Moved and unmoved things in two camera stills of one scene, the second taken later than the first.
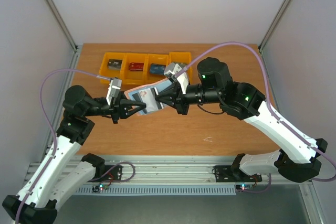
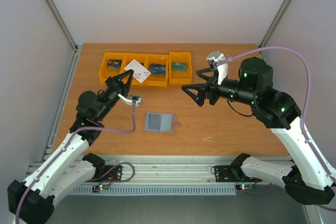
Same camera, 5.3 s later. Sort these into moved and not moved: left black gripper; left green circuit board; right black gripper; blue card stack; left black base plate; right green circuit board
Moved: left black gripper; right black gripper
Not moved: right green circuit board; left green circuit board; blue card stack; left black base plate
